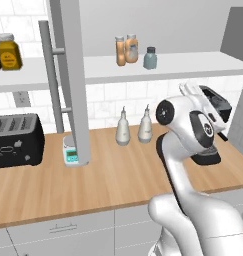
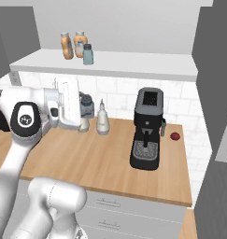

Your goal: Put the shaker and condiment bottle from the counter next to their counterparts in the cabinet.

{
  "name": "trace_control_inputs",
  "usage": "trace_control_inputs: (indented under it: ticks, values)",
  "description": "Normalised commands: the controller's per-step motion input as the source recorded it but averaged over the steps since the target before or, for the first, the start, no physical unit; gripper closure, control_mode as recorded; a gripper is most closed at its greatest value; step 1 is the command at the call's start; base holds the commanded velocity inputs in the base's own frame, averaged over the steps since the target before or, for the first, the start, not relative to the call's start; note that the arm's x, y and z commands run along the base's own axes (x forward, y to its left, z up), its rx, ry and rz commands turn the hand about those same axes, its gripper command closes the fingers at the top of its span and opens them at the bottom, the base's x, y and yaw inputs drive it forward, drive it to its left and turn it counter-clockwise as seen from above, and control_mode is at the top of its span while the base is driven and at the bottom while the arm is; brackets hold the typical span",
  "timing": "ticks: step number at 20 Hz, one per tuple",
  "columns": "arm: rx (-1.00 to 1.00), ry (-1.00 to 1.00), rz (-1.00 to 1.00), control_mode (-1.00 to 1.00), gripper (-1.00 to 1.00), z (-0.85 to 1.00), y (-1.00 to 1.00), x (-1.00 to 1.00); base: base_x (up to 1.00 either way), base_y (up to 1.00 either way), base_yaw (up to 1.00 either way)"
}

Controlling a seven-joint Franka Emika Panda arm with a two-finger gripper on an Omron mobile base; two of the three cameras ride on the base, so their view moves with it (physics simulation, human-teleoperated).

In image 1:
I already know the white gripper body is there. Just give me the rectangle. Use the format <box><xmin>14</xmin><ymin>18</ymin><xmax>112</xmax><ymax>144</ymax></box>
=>
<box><xmin>178</xmin><ymin>82</ymin><xmax>207</xmax><ymax>103</ymax></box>

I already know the white cabinet shelf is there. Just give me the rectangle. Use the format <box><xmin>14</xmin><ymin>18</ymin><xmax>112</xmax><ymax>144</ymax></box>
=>
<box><xmin>0</xmin><ymin>50</ymin><xmax>243</xmax><ymax>94</ymax></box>

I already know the grey-blue bottle with dark cap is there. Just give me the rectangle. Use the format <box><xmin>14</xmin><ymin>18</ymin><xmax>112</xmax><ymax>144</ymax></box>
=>
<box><xmin>142</xmin><ymin>46</ymin><xmax>159</xmax><ymax>71</ymax></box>

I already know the white bottle with spout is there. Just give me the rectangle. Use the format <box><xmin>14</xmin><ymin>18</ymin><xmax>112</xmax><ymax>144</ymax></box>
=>
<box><xmin>115</xmin><ymin>105</ymin><xmax>132</xmax><ymax>147</ymax></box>
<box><xmin>137</xmin><ymin>103</ymin><xmax>154</xmax><ymax>145</ymax></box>

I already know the wide orange shaker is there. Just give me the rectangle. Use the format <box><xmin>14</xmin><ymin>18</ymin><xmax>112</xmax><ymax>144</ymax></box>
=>
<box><xmin>124</xmin><ymin>33</ymin><xmax>140</xmax><ymax>65</ymax></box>

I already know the grey cabinet side door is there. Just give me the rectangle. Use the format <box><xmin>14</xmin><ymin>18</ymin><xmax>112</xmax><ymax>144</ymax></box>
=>
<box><xmin>219</xmin><ymin>6</ymin><xmax>243</xmax><ymax>65</ymax></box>

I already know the slim orange shaker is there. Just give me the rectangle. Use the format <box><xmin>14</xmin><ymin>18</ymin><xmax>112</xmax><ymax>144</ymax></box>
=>
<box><xmin>114</xmin><ymin>35</ymin><xmax>128</xmax><ymax>67</ymax></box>

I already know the black coffee machine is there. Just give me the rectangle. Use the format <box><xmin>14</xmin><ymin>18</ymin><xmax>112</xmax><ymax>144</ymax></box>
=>
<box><xmin>191</xmin><ymin>85</ymin><xmax>233</xmax><ymax>167</ymax></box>

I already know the white kitchen scale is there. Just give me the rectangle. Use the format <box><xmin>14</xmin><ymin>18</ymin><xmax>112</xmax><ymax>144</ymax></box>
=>
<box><xmin>62</xmin><ymin>135</ymin><xmax>82</xmax><ymax>169</ymax></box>

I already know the black toaster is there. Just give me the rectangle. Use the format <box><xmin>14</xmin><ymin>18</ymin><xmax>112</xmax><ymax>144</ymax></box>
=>
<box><xmin>0</xmin><ymin>112</ymin><xmax>46</xmax><ymax>172</ymax></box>

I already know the yellow jar with white lid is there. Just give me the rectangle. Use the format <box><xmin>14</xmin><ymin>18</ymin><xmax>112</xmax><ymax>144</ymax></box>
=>
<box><xmin>0</xmin><ymin>32</ymin><xmax>24</xmax><ymax>71</ymax></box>

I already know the wide grey drawer front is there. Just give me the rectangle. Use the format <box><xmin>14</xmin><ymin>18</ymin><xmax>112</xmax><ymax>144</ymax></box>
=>
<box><xmin>5</xmin><ymin>209</ymin><xmax>116</xmax><ymax>256</ymax></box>

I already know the grey bar door handle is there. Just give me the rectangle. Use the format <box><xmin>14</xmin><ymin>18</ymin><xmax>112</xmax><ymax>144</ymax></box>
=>
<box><xmin>38</xmin><ymin>20</ymin><xmax>76</xmax><ymax>135</ymax></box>

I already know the grey wall outlet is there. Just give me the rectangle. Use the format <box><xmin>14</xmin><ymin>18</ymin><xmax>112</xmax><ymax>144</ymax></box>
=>
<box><xmin>12</xmin><ymin>91</ymin><xmax>32</xmax><ymax>107</ymax></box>

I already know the grey drawer handle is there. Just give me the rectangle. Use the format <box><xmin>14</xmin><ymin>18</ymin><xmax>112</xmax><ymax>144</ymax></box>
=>
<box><xmin>48</xmin><ymin>223</ymin><xmax>78</xmax><ymax>234</ymax></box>

